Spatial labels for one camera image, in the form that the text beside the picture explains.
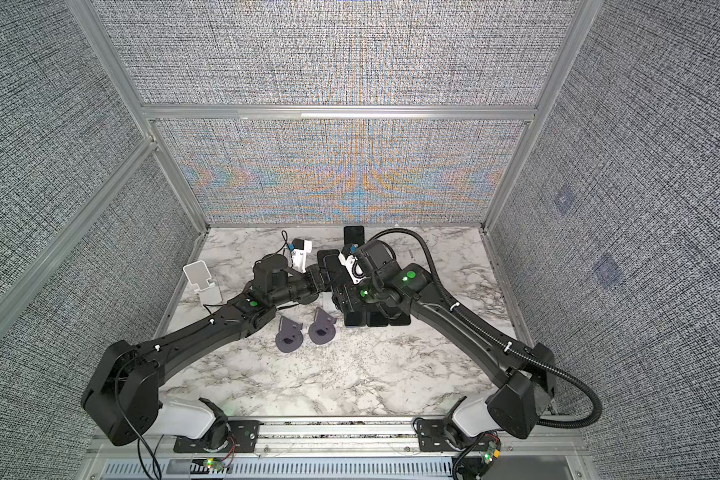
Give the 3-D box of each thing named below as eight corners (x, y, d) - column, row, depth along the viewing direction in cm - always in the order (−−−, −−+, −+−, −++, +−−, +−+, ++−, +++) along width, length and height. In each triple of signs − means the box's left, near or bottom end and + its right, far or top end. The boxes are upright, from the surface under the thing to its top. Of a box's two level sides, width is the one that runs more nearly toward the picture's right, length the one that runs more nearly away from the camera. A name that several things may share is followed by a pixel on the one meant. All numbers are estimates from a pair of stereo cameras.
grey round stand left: (277, 351, 90) (273, 343, 85) (282, 325, 95) (278, 316, 90) (301, 351, 90) (298, 343, 85) (304, 325, 95) (302, 316, 90)
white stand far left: (207, 309, 99) (193, 291, 90) (197, 286, 104) (182, 266, 96) (225, 300, 101) (212, 281, 92) (214, 278, 107) (201, 258, 98)
